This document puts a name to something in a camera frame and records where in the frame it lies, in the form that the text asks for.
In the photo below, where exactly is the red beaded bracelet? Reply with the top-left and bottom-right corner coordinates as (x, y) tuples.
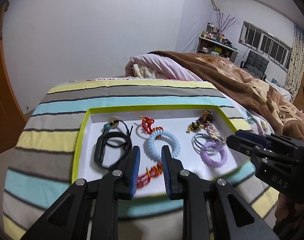
(137, 162), (165, 188)

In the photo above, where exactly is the light blue spiral hair tie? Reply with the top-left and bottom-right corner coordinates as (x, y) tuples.
(147, 129), (181, 161)

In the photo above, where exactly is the purple spiral hair tie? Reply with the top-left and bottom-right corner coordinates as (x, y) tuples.
(200, 141), (229, 169)

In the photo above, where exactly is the flower blue cord bracelet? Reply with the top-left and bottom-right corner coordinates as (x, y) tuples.
(191, 132), (226, 157)

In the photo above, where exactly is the red knot cord charm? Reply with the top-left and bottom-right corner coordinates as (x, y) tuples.
(139, 116), (163, 135)

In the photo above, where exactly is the gold black brooch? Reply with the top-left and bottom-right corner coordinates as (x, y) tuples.
(186, 122), (204, 133)

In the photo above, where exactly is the brown patterned blanket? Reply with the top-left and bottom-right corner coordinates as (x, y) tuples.
(152, 51), (304, 141)

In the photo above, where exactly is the green shallow tray box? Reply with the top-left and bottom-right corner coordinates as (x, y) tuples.
(71, 103), (254, 198)

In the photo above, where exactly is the floral curtain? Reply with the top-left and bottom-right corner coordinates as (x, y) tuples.
(285, 24), (304, 102)

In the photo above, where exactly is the black chair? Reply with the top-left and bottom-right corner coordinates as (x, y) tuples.
(240, 50), (269, 81)

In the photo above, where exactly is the striped fleece blanket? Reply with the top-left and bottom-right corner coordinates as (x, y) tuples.
(3, 79), (279, 239)

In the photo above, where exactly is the window with bars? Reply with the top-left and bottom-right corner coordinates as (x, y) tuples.
(239, 21), (292, 72)

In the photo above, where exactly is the cluttered white shelf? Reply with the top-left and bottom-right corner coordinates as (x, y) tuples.
(196, 23), (238, 62)

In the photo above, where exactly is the dried branch bouquet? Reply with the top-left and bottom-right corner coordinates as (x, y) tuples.
(216, 10), (239, 36)

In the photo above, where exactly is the wooden door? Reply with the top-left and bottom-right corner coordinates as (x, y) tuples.
(0, 2), (27, 153)

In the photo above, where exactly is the black strap necklace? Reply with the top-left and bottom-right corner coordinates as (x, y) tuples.
(93, 117), (134, 169)

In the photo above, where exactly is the brown bead bracelet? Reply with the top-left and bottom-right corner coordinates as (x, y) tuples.
(200, 110), (216, 127)

